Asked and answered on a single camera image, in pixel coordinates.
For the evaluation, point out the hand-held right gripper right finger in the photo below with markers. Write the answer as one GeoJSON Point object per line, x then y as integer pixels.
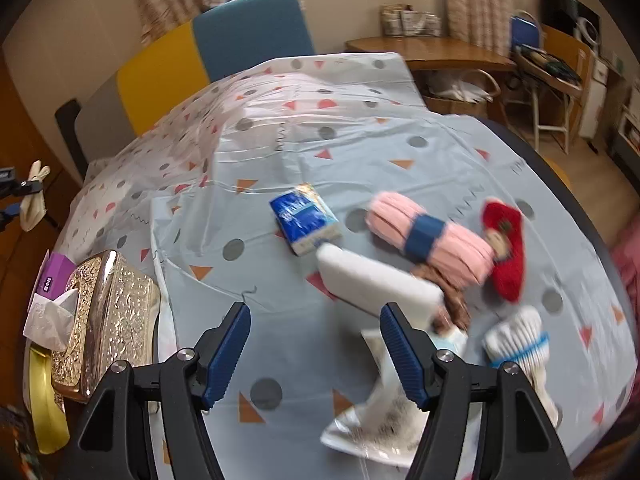
{"type": "Point", "coordinates": [405, 360]}

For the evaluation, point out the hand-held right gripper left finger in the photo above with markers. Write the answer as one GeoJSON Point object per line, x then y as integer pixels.
{"type": "Point", "coordinates": [227, 355]}

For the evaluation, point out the brown satin scrunchie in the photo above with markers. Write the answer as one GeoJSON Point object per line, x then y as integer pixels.
{"type": "Point", "coordinates": [450, 295]}

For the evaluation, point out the white sponge block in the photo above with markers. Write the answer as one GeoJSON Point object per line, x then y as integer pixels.
{"type": "Point", "coordinates": [370, 280]}

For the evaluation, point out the yellow shiny container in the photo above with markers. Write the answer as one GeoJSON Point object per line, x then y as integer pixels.
{"type": "Point", "coordinates": [47, 410]}

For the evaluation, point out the light blue face mask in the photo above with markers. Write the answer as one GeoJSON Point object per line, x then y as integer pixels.
{"type": "Point", "coordinates": [452, 342]}

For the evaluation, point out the clear plastic package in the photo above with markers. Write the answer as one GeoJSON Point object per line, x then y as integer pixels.
{"type": "Point", "coordinates": [385, 410]}

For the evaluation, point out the white rolled socks blue stripe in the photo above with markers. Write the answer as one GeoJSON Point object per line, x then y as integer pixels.
{"type": "Point", "coordinates": [515, 335]}

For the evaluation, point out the red knit plush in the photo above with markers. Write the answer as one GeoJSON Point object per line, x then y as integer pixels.
{"type": "Point", "coordinates": [510, 270]}

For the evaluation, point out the pink cloth with blue band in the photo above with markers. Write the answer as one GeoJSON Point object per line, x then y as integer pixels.
{"type": "Point", "coordinates": [390, 215]}

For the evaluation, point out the blue tissue packet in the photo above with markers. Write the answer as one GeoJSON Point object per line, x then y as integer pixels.
{"type": "Point", "coordinates": [300, 215]}

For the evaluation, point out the purple tissue box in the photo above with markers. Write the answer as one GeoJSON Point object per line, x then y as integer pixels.
{"type": "Point", "coordinates": [52, 270]}

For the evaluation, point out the patterned bed sheet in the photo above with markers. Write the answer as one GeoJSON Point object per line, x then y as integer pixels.
{"type": "Point", "coordinates": [300, 150]}

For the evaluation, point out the pale cloth glove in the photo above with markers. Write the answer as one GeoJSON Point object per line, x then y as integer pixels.
{"type": "Point", "coordinates": [35, 200]}

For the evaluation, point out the wicker basket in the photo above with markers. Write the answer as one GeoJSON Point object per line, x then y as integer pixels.
{"type": "Point", "coordinates": [460, 95]}

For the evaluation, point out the wooden desk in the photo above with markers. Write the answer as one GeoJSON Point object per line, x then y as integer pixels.
{"type": "Point", "coordinates": [440, 52]}

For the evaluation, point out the wooden wardrobe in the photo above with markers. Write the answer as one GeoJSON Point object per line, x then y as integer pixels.
{"type": "Point", "coordinates": [15, 125]}

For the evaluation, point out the grey yellow blue headboard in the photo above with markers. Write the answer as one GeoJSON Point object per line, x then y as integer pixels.
{"type": "Point", "coordinates": [240, 35]}

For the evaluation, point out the white cabinet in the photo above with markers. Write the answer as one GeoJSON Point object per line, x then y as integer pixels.
{"type": "Point", "coordinates": [600, 90]}

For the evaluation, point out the fabric desk organizer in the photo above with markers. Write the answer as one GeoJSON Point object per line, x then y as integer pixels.
{"type": "Point", "coordinates": [410, 22]}

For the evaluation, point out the wooden cabinet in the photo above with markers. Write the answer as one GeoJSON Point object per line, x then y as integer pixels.
{"type": "Point", "coordinates": [570, 55]}

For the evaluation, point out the blue chair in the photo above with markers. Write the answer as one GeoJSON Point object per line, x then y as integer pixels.
{"type": "Point", "coordinates": [525, 32]}

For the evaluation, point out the black television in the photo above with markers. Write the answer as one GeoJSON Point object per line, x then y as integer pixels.
{"type": "Point", "coordinates": [557, 5]}

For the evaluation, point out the dark bed frame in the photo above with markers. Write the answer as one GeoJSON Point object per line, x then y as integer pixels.
{"type": "Point", "coordinates": [575, 200]}

